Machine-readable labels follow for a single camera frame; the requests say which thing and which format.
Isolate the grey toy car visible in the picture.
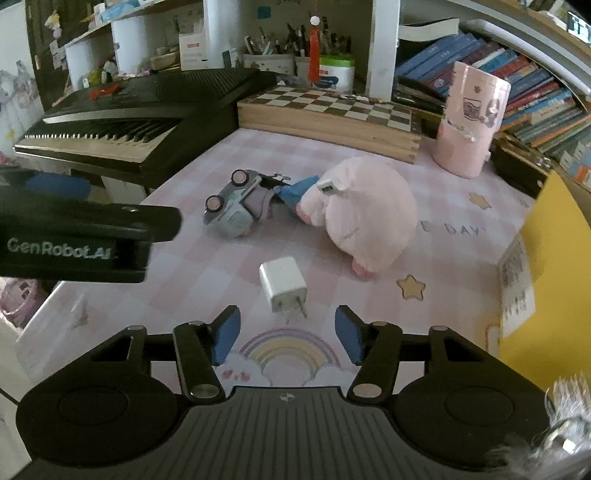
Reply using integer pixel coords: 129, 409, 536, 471
204, 169, 276, 238

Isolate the white USB wall charger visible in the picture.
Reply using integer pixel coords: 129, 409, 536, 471
259, 256, 308, 318

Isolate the black electric keyboard piano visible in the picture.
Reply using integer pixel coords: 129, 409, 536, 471
14, 69, 276, 188

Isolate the black binder clip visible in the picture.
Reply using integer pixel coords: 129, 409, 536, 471
259, 173, 291, 190

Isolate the pink plush toy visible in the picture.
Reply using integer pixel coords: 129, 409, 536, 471
295, 156, 418, 279

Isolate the yellow cardboard box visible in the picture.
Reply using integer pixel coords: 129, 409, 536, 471
497, 173, 590, 390

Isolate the white pen holder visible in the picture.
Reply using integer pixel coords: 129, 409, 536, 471
242, 54, 294, 76

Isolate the wooden chess board box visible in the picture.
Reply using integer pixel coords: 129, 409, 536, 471
238, 86, 422, 164

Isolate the red tassel ornament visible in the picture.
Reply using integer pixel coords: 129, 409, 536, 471
308, 15, 321, 83

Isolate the white green-lid jar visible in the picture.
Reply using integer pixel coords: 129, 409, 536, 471
317, 55, 356, 94

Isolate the pink cylindrical box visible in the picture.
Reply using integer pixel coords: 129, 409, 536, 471
432, 62, 511, 179

